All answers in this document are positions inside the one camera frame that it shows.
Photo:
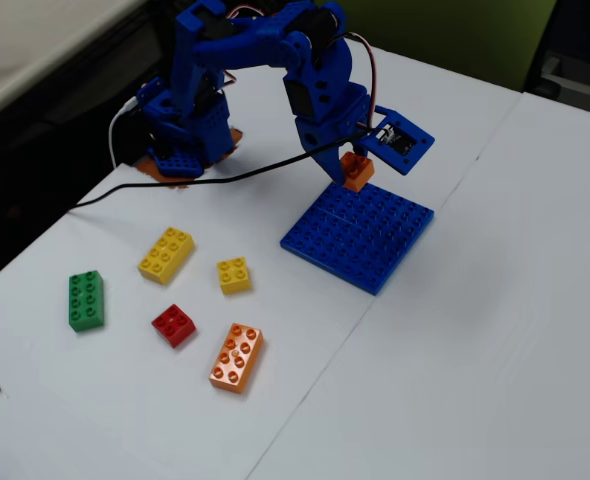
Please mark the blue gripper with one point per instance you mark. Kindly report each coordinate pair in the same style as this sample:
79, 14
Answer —
321, 134

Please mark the small orange square block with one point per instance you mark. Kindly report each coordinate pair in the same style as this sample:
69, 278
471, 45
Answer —
359, 174

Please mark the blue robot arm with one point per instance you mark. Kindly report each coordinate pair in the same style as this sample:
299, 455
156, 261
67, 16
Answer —
195, 100

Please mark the small yellow square block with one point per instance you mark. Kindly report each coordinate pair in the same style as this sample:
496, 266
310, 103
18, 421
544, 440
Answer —
234, 276

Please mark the long yellow block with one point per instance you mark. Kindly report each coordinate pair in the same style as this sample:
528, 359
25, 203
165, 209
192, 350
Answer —
166, 256

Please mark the long orange block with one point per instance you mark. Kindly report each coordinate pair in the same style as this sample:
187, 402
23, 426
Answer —
236, 358

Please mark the small red square block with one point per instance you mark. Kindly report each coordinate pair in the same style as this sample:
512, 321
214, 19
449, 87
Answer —
174, 326

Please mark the long green block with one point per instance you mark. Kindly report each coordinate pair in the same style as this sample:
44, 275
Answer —
86, 301

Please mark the blue studded baseplate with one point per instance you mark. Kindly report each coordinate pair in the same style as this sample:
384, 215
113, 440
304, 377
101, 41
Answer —
357, 235

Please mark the green chair back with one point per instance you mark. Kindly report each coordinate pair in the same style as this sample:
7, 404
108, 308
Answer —
450, 35

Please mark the grey background box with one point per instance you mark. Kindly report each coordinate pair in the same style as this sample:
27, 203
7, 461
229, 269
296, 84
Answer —
580, 82

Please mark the white background desk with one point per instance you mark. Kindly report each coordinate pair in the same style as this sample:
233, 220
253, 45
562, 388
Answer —
25, 45

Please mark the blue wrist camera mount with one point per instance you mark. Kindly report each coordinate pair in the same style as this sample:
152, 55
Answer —
400, 142

